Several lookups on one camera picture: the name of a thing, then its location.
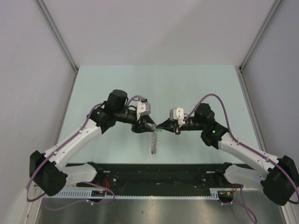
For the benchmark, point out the right aluminium frame post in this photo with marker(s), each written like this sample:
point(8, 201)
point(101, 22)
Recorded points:
point(265, 24)

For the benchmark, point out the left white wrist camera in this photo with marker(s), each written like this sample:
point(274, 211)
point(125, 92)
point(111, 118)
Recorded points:
point(143, 108)

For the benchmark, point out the aluminium side rail right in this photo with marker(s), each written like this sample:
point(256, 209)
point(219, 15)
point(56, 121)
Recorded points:
point(252, 111)

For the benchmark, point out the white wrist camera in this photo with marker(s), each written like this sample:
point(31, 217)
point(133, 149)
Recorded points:
point(177, 114)
point(143, 108)

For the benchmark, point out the aluminium frame post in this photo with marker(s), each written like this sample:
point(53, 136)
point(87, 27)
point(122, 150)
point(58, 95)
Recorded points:
point(56, 33)
point(265, 24)

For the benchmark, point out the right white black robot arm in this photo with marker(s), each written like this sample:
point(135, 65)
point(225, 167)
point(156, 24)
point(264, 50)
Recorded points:
point(277, 178)

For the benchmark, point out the left aluminium frame post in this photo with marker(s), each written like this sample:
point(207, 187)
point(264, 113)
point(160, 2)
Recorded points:
point(56, 33)

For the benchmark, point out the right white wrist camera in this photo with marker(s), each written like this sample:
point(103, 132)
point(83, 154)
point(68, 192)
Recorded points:
point(177, 114)

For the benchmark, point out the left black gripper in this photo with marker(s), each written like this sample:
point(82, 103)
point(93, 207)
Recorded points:
point(138, 128)

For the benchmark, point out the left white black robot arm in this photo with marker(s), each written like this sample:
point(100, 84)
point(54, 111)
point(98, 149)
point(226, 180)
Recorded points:
point(49, 170)

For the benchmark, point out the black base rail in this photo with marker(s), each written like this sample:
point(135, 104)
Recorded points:
point(199, 175)

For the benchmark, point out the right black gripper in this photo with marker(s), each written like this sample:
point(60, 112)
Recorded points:
point(168, 125)

